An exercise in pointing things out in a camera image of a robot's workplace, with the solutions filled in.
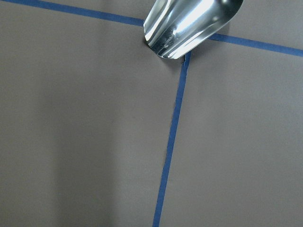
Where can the metal scoop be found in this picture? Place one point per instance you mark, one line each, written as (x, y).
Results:
(175, 27)

